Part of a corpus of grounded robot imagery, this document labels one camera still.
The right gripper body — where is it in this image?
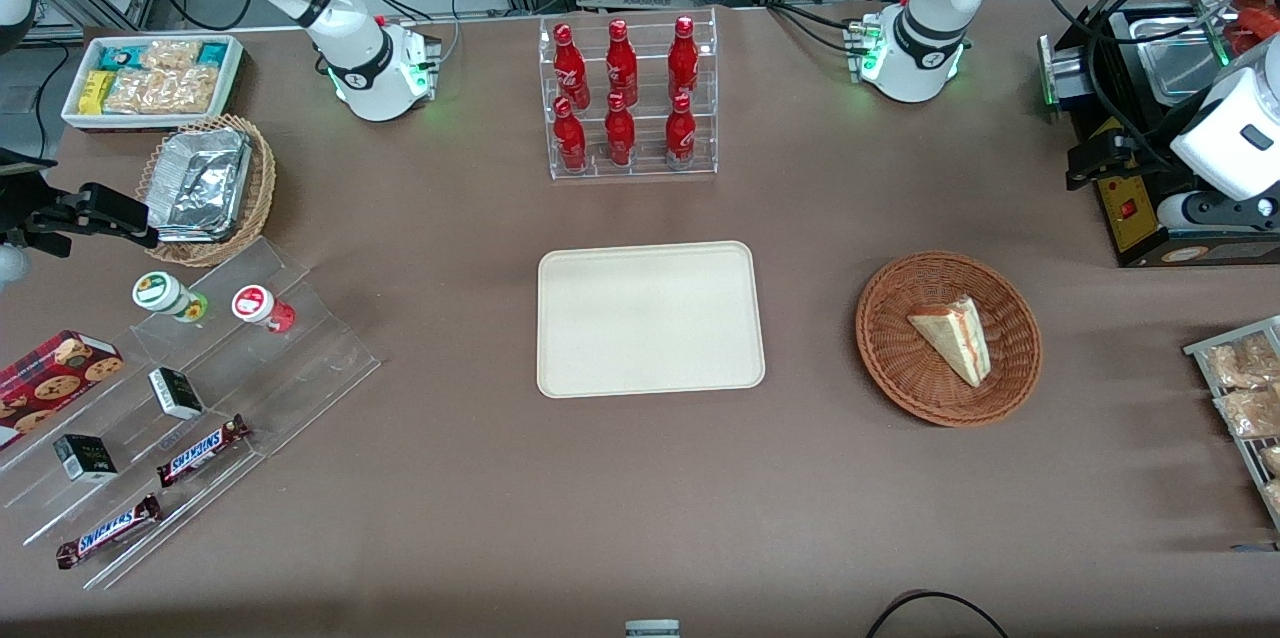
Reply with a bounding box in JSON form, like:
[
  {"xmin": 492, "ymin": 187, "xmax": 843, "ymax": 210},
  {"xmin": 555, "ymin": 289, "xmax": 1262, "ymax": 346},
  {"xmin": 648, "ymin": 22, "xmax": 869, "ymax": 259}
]
[{"xmin": 0, "ymin": 176, "xmax": 89, "ymax": 247}]

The triangular sandwich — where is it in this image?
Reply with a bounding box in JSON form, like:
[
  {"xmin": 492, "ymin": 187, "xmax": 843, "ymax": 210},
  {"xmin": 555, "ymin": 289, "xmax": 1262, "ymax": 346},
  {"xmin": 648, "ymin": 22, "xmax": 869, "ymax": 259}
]
[{"xmin": 907, "ymin": 295, "xmax": 992, "ymax": 388}]

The foil tray stack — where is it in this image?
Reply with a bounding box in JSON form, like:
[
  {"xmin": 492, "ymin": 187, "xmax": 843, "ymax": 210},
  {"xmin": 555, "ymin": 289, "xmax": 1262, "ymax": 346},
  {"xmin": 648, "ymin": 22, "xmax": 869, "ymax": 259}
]
[{"xmin": 150, "ymin": 128, "xmax": 253, "ymax": 244}]

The light wicker basket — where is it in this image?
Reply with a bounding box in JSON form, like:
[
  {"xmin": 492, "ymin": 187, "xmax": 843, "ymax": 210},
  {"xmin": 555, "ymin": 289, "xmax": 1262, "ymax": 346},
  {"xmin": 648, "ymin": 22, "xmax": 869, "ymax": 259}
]
[{"xmin": 135, "ymin": 113, "xmax": 278, "ymax": 268}]

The brown wicker basket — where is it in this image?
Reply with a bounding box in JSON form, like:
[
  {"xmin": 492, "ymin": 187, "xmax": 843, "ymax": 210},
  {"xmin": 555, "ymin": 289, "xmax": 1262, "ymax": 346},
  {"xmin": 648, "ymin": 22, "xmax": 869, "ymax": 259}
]
[{"xmin": 855, "ymin": 251, "xmax": 1043, "ymax": 428}]

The cream plastic tray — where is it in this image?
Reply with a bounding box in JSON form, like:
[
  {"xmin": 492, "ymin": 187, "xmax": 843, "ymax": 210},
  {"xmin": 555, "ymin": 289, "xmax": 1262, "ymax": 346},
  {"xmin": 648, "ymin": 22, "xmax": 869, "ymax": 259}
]
[{"xmin": 537, "ymin": 240, "xmax": 767, "ymax": 400}]

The black food warmer appliance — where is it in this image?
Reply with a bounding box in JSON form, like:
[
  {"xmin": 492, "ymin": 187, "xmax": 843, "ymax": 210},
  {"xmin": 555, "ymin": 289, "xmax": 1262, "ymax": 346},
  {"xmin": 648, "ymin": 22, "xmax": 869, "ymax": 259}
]
[{"xmin": 1070, "ymin": 0, "xmax": 1280, "ymax": 269}]

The green lid yogurt cup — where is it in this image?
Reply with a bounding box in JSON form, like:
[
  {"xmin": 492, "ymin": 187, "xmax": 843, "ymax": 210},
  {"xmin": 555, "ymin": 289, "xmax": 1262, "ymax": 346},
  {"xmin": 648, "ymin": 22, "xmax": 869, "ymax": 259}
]
[{"xmin": 132, "ymin": 271, "xmax": 209, "ymax": 323}]

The white snack bin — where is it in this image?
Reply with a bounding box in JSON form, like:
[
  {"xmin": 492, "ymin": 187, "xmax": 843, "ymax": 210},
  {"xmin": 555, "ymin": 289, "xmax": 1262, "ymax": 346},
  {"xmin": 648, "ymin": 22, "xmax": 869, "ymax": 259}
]
[{"xmin": 60, "ymin": 35, "xmax": 246, "ymax": 134}]

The steel warmer pan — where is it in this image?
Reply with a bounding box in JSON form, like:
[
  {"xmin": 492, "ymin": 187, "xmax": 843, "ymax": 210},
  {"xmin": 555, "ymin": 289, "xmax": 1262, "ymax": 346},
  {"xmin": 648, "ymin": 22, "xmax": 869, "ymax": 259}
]
[{"xmin": 1135, "ymin": 13, "xmax": 1229, "ymax": 106}]

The silver metal box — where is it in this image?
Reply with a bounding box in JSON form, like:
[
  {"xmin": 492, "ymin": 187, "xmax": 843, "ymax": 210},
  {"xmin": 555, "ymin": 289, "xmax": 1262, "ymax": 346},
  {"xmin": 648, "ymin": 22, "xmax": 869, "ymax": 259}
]
[{"xmin": 1038, "ymin": 33, "xmax": 1096, "ymax": 111}]

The large clear cookie bag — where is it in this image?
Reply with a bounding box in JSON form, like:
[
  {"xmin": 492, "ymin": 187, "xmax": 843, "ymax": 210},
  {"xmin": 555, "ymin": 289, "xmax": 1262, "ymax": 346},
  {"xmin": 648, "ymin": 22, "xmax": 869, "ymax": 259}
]
[{"xmin": 105, "ymin": 68, "xmax": 223, "ymax": 115}]

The red tartan cookie box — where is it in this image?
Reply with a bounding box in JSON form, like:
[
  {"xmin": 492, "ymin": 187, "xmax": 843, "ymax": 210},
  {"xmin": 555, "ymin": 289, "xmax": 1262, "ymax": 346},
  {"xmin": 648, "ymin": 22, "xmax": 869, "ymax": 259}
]
[{"xmin": 0, "ymin": 330, "xmax": 125, "ymax": 449}]

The red lid yogurt cup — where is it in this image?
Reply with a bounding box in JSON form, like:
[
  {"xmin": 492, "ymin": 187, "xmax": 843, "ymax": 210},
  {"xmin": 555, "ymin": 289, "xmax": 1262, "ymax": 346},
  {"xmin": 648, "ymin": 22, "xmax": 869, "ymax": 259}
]
[{"xmin": 232, "ymin": 285, "xmax": 297, "ymax": 334}]

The small clear cookie bag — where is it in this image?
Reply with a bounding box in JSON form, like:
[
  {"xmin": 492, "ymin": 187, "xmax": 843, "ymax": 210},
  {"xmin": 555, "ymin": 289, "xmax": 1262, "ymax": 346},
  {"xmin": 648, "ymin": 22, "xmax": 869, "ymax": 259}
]
[{"xmin": 140, "ymin": 40, "xmax": 206, "ymax": 72}]

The small black box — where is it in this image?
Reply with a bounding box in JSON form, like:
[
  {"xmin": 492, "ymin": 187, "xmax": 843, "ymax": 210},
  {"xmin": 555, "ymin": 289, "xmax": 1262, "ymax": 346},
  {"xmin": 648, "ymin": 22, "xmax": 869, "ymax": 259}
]
[
  {"xmin": 148, "ymin": 368, "xmax": 205, "ymax": 420},
  {"xmin": 53, "ymin": 434, "xmax": 119, "ymax": 483}
]

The clear acrylic stepped stand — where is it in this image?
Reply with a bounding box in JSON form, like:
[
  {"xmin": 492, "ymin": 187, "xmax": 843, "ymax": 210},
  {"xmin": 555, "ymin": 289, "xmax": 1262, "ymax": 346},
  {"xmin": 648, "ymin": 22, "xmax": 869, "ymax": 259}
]
[{"xmin": 0, "ymin": 236, "xmax": 383, "ymax": 591}]

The Snickers bar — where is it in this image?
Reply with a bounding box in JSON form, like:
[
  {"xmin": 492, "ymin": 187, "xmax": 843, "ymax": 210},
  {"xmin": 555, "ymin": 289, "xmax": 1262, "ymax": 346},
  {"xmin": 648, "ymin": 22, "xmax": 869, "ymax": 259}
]
[
  {"xmin": 157, "ymin": 415, "xmax": 251, "ymax": 488},
  {"xmin": 56, "ymin": 494, "xmax": 162, "ymax": 570}
]

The red cola bottle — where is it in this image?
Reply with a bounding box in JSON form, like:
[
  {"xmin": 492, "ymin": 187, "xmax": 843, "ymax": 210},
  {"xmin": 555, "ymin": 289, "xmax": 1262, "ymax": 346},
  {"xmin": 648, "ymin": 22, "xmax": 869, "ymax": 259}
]
[
  {"xmin": 665, "ymin": 93, "xmax": 697, "ymax": 165},
  {"xmin": 553, "ymin": 23, "xmax": 591, "ymax": 109},
  {"xmin": 668, "ymin": 15, "xmax": 699, "ymax": 101},
  {"xmin": 606, "ymin": 19, "xmax": 639, "ymax": 107},
  {"xmin": 553, "ymin": 96, "xmax": 588, "ymax": 171},
  {"xmin": 604, "ymin": 92, "xmax": 637, "ymax": 167}
]

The clear acrylic bottle rack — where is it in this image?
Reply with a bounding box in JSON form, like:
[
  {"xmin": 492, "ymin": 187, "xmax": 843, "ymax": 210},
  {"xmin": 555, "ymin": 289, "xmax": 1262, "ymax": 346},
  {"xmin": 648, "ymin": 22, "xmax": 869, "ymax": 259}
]
[{"xmin": 538, "ymin": 8, "xmax": 719, "ymax": 181}]

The grey wire rack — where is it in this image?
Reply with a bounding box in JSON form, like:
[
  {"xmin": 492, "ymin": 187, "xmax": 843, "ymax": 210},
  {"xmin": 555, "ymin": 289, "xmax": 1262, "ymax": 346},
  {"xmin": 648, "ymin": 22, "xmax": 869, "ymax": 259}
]
[{"xmin": 1184, "ymin": 316, "xmax": 1280, "ymax": 531}]

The black cable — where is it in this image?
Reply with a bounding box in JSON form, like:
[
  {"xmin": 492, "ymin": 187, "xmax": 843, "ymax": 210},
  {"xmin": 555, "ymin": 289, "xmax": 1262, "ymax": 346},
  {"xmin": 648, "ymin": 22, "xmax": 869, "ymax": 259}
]
[{"xmin": 865, "ymin": 590, "xmax": 1011, "ymax": 638}]

